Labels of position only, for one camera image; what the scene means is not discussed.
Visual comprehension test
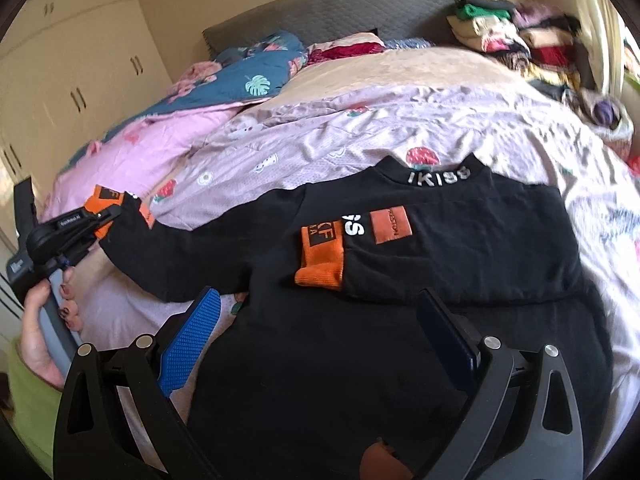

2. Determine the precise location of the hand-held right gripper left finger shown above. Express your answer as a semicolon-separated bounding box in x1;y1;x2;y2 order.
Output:
52;286;223;480

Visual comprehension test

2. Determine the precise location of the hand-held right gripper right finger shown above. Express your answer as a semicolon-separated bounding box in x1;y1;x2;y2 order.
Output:
416;287;586;480

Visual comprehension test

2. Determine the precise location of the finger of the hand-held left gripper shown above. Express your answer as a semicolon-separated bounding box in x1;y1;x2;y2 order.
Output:
27;204;124;262

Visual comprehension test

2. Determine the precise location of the black sweater with orange cuffs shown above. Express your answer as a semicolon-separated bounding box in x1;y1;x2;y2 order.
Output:
97;154;616;480

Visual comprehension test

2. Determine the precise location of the person's left forearm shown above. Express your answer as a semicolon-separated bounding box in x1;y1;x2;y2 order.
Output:
7;355;63;478

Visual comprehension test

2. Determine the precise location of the pile of folded clothes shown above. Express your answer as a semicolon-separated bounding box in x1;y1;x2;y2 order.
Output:
446;0;596;101

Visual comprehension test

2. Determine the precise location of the person's left hand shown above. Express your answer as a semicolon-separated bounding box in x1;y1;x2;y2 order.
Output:
17;266;85;392

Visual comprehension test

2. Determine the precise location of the pink quilt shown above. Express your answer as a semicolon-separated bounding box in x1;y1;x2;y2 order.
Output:
42;105;241;221

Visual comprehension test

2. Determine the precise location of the cream wardrobe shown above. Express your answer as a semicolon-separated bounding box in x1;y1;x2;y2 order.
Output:
0;0;173;196

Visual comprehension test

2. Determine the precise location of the blue floral quilt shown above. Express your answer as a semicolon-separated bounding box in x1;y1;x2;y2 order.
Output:
102;30;308;141

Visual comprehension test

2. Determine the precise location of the lilac strawberry print bedsheet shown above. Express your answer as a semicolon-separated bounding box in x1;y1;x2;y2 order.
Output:
42;80;640;480

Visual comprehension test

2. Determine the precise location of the beige blanket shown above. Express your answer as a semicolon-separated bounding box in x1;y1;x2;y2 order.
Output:
250;46;531;111

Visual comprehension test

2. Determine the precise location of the plastic bag with purple cloth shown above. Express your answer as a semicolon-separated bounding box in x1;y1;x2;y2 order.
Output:
587;92;636;146

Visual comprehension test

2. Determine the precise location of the blue patterned pillow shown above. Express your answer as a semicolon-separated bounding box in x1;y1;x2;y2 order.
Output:
384;36;432;52

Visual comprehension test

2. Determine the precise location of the red cloth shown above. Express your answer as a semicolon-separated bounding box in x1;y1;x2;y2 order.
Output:
305;32;386;66

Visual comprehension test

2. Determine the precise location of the grey quilted headboard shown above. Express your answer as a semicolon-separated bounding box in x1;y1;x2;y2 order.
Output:
202;0;458;58

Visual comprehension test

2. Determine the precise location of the cream curtain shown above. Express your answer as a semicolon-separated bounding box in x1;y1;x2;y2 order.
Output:
565;0;628;96

